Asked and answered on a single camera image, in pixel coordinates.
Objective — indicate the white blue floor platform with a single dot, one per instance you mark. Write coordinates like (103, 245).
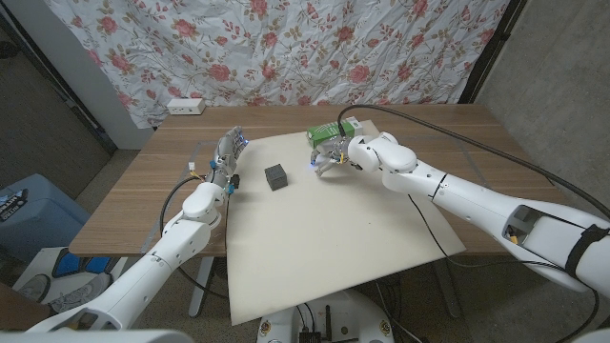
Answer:
(71, 264)

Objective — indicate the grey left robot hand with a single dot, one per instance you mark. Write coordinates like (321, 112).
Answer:
(229, 155)

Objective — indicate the dark grey embossed cube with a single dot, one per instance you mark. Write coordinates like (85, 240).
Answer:
(276, 177)

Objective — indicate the grey sneaker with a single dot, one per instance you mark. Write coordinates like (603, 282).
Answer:
(81, 293)
(33, 288)

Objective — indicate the green straw package box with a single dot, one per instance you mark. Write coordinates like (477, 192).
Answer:
(324, 132)

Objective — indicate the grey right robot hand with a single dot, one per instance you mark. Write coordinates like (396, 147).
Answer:
(333, 155)

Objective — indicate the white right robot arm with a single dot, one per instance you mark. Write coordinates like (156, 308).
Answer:
(476, 202)

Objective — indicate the white power strip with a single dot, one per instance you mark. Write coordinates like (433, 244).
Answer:
(186, 106)

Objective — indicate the black backdrop stand pole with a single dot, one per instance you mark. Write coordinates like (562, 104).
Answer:
(495, 47)

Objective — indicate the white robot torso edge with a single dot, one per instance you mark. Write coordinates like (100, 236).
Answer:
(95, 336)

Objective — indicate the cream foam board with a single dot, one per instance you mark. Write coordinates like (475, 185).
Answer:
(333, 228)

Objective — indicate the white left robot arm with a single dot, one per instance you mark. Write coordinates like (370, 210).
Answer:
(157, 262)

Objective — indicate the floral backdrop cloth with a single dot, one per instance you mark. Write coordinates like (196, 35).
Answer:
(286, 47)

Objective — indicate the blue plastic bin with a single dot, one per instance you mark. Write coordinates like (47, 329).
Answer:
(43, 219)

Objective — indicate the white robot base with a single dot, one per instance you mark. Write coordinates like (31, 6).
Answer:
(352, 314)

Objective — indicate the brown person leg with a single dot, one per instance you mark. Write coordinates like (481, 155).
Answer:
(19, 309)

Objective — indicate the grey metal table leg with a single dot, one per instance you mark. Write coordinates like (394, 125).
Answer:
(200, 286)
(448, 290)

